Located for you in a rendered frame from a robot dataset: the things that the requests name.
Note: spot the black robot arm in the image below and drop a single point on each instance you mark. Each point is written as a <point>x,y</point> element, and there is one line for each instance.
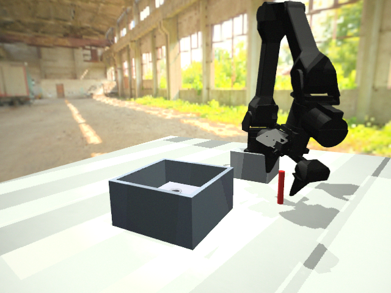
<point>312,73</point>

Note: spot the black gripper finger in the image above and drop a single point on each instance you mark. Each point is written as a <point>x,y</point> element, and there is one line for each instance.
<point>297,185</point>
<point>269,163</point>

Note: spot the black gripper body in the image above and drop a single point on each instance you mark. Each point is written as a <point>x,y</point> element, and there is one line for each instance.
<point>308,170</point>

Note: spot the red peg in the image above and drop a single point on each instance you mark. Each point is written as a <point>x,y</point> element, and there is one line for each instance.
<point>280,190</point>

